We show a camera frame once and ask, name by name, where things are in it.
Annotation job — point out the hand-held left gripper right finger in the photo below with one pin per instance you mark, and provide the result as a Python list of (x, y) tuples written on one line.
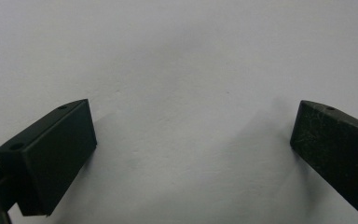
[(335, 149)]

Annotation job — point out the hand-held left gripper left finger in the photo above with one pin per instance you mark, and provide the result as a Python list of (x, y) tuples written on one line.
[(54, 155)]

